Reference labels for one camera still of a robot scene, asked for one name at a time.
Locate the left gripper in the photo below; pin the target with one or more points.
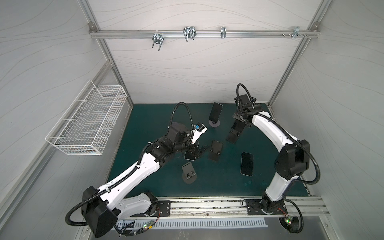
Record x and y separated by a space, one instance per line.
200 151

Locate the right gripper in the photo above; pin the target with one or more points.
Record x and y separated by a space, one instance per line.
240 123

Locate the purple phone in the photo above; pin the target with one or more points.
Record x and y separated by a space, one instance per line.
237 128

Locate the teal phone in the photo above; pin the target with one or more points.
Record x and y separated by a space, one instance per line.
247 164

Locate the white phone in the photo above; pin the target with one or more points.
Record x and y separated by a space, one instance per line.
190 155

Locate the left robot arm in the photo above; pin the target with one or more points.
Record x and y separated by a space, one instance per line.
104 206

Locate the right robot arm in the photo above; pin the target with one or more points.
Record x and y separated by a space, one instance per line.
294 163

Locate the dark centre stand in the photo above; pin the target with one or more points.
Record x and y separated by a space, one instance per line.
215 151

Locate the dark angular stand right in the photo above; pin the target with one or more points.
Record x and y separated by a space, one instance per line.
232 138

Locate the front left round stand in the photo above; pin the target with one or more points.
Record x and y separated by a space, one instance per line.
189 174

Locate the round stand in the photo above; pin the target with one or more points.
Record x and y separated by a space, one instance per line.
189 174
214 124

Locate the back centre phone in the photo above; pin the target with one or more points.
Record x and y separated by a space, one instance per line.
215 112

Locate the back centre round stand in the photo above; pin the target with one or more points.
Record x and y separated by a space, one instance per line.
214 124

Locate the green table mat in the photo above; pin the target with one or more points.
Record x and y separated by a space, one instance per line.
149 122

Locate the metal clamp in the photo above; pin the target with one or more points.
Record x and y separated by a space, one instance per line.
157 39
189 33
296 34
223 32

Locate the right metal clamp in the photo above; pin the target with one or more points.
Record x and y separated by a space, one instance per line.
296 34

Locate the left metal clamp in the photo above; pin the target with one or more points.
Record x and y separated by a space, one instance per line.
157 39

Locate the aluminium crossbar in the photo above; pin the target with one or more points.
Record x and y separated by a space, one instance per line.
201 34

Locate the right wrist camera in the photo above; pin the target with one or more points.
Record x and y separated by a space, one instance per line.
246 102

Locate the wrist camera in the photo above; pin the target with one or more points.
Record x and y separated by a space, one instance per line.
246 102
197 131

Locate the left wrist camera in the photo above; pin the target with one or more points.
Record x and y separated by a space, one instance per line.
197 131

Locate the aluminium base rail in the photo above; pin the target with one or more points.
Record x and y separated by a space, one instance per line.
235 207

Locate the white slotted cable duct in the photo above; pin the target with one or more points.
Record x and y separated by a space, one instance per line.
215 223

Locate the white wire basket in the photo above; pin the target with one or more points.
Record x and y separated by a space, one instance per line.
85 127

